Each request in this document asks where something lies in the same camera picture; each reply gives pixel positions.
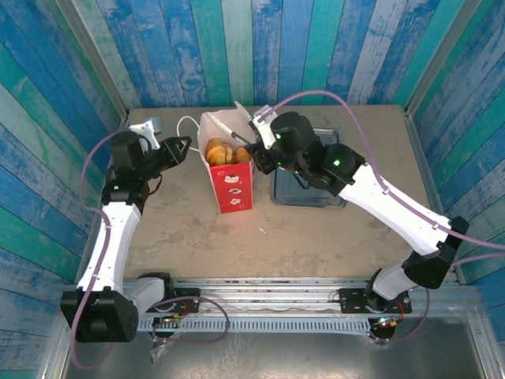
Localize twisted ring fake bread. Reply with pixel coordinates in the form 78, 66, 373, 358
204, 137, 234, 167

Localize red and white paper bag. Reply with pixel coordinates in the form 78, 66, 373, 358
176, 101, 256, 214

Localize metal baking tray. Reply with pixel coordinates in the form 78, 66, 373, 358
270, 126, 347, 209

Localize black mounting plate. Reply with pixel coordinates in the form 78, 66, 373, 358
338, 287, 412, 315
169, 287, 203, 313

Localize small circuit board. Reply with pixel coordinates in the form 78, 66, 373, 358
372, 314, 404, 329
155, 313, 186, 328

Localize grey metal sheet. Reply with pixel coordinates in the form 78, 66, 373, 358
39, 329, 490, 379

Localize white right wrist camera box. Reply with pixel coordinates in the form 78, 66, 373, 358
248, 104, 277, 150

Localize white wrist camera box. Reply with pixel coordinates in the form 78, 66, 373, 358
248, 104, 277, 150
128, 117, 162, 150

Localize aluminium table side rail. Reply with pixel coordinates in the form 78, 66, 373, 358
402, 108, 467, 285
77, 114, 131, 283

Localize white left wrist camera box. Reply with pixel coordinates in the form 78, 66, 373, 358
128, 117, 162, 150

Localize aluminium frame post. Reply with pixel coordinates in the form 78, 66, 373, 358
54, 0, 131, 119
402, 0, 481, 118

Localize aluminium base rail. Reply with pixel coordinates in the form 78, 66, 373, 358
118, 276, 481, 317

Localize white slotted cable duct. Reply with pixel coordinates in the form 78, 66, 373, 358
125, 315, 372, 336

